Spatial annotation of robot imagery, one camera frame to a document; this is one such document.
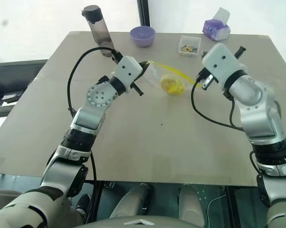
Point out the black table leg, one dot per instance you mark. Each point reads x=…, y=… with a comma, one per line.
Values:
x=230, y=206
x=100, y=197

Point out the smoky grey water bottle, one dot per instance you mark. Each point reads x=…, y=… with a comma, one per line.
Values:
x=100, y=33

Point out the purple tissue pack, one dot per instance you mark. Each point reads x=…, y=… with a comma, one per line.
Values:
x=215, y=29

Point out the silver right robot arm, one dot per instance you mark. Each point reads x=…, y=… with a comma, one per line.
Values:
x=256, y=107

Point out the black window post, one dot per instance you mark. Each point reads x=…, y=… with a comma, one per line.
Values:
x=144, y=12

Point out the black shoe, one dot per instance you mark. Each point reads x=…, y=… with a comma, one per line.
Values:
x=83, y=203

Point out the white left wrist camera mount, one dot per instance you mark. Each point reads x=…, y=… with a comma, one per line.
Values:
x=128, y=69

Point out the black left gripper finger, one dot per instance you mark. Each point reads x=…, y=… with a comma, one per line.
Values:
x=144, y=66

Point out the grey robot torso cover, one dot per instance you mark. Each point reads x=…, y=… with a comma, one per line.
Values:
x=138, y=222

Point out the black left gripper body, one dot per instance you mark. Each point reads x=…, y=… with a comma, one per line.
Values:
x=137, y=89

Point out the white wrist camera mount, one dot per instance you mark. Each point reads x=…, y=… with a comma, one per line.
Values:
x=219, y=61
x=128, y=69

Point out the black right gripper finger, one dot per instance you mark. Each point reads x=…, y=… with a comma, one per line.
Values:
x=199, y=76

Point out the purple plastic bowl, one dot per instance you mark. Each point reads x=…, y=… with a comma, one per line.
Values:
x=142, y=36

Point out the yellow pineapple bun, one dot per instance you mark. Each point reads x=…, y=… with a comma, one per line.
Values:
x=172, y=84

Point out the dark bench furniture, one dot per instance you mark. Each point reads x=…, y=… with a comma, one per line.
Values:
x=10, y=78

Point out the grey rounded leg cover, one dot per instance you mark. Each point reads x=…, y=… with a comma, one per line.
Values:
x=189, y=202
x=131, y=202

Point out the beige trouser leg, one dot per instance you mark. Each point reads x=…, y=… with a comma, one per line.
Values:
x=78, y=215

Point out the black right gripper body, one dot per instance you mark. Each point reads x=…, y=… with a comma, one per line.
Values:
x=208, y=80

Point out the clear box of colourful pins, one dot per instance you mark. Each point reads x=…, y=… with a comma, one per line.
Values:
x=189, y=47

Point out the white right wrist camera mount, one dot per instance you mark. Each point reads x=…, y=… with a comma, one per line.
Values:
x=219, y=61

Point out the clear yellow-zip plastic bag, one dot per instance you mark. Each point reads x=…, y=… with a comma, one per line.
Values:
x=157, y=73

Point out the small dark device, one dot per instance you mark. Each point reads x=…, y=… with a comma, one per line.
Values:
x=11, y=97

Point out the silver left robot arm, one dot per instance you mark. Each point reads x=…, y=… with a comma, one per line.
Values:
x=95, y=111

